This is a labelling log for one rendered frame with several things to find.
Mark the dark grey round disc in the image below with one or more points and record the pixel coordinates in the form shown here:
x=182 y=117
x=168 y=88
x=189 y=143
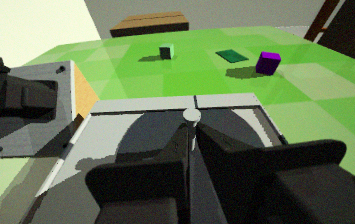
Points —
x=151 y=132

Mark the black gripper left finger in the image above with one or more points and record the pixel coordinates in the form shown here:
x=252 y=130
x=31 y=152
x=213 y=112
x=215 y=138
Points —
x=165 y=176

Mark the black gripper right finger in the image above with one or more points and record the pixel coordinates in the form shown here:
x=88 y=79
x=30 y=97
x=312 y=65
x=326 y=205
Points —
x=239 y=171

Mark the grey metal pin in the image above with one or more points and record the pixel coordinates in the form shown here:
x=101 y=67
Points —
x=191 y=116

